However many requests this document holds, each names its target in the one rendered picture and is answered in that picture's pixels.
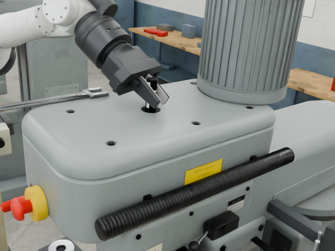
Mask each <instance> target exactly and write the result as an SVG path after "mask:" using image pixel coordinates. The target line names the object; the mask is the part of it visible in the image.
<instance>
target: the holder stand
mask: <svg viewBox="0 0 335 251"><path fill-rule="evenodd" d="M38 251H83V250H82V249H81V248H80V247H79V246H78V245H77V244H76V243H75V242H74V241H73V240H71V239H69V238H68V237H63V238H61V239H59V240H57V241H55V242H53V243H51V244H49V245H47V246H45V247H43V248H40V249H39V250H38Z"/></svg>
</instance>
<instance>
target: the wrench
mask: <svg viewBox="0 0 335 251"><path fill-rule="evenodd" d="M101 91H102V88H101V87H97V88H91V89H87V90H82V92H79V93H73V94H66V95H60V96H54V97H47V98H41V99H35V100H28V101H22V102H16V103H10V104H3V105H0V112H5V111H10V110H16V109H22V108H28V107H34V106H40V105H46V104H52V103H58V102H64V101H69V100H75V99H81V98H87V97H89V98H90V99H93V98H101V97H107V96H109V92H101Z"/></svg>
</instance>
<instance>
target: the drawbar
mask: <svg viewBox="0 0 335 251"><path fill-rule="evenodd" d="M147 82H149V83H150V87H151V88H152V89H153V90H154V91H156V90H157V85H158V79H157V78H154V77H148V78H147ZM145 112H146V113H156V108H155V109H154V108H153V107H151V106H150V105H149V108H147V102H146V109H145Z"/></svg>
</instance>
